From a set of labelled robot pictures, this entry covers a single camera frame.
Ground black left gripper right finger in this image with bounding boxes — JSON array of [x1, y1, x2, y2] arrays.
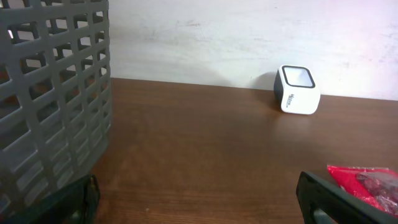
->
[[296, 172, 397, 224]]

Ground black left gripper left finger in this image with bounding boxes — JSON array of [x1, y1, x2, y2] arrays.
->
[[1, 174, 100, 224]]

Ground red Hacks candy bag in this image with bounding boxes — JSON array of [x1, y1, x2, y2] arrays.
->
[[327, 165, 397, 217]]

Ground white barcode scanner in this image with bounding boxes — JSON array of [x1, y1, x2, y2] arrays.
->
[[274, 65, 321, 115]]

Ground grey plastic mesh basket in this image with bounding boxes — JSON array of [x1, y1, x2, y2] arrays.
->
[[1, 0, 112, 219]]

